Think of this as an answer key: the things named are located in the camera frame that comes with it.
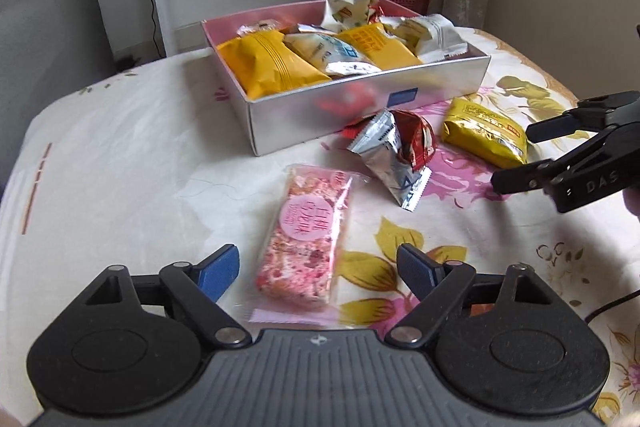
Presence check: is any silver snack packet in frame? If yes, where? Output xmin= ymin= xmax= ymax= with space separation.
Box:
xmin=346 ymin=111 xmax=434 ymax=210

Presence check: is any pink and silver cardboard box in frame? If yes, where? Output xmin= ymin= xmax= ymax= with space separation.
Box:
xmin=200 ymin=0 xmax=492 ymax=157

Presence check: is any yellow snack packet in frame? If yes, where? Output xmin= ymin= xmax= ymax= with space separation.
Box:
xmin=334 ymin=23 xmax=425 ymax=72
xmin=440 ymin=97 xmax=529 ymax=168

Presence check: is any pink snack bar packet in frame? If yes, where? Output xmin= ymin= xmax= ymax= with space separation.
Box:
xmin=248 ymin=163 xmax=369 ymax=326

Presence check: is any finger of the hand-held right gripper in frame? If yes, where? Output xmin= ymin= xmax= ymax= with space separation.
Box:
xmin=491 ymin=123 xmax=640 ymax=196
xmin=526 ymin=91 xmax=640 ymax=146

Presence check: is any cream white snack packet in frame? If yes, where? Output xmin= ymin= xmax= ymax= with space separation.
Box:
xmin=395 ymin=14 xmax=470 ymax=65

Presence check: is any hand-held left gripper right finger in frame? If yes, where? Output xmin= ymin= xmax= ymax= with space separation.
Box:
xmin=385 ymin=243 xmax=552 ymax=349

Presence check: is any large orange-yellow snack packet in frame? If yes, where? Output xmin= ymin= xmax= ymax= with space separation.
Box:
xmin=216 ymin=32 xmax=333 ymax=102

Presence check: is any red snack packet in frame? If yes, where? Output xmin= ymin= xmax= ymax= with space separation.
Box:
xmin=392 ymin=109 xmax=439 ymax=168

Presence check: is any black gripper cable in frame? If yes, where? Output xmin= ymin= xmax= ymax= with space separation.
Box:
xmin=584 ymin=287 xmax=640 ymax=322

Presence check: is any grey sofa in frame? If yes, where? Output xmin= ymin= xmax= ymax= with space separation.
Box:
xmin=0 ymin=0 xmax=117 ymax=120

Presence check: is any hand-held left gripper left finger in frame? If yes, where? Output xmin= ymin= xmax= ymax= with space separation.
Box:
xmin=85 ymin=244 xmax=252 ymax=349

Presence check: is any white nut snack packet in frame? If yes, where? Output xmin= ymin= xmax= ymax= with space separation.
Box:
xmin=320 ymin=0 xmax=380 ymax=33

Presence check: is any white and blue snack packet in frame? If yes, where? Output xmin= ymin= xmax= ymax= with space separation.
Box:
xmin=285 ymin=32 xmax=382 ymax=79

